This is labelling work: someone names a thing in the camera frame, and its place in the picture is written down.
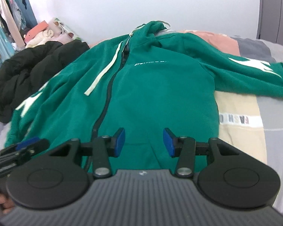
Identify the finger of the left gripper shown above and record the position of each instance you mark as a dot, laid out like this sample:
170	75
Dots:
26	143

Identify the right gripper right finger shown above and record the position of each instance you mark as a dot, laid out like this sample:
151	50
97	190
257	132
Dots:
186	149

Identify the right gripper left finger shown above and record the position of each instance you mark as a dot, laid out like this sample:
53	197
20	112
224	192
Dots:
97	152

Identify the green zip hoodie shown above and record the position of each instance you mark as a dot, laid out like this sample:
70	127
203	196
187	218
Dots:
143	87

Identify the pile of pink beige clothes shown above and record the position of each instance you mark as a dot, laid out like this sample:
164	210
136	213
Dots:
55	30

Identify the hanging clothes rack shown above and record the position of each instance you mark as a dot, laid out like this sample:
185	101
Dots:
16	19

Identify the person's left hand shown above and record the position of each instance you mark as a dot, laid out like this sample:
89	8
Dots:
6	204

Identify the black puffer jacket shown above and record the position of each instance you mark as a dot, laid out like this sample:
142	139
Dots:
28	70

